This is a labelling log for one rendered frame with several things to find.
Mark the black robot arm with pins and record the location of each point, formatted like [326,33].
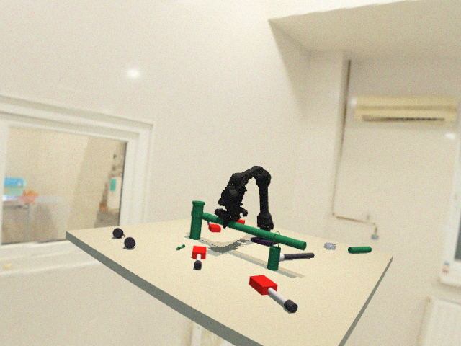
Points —
[236,189]

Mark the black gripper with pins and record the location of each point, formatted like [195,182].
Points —
[232,213]

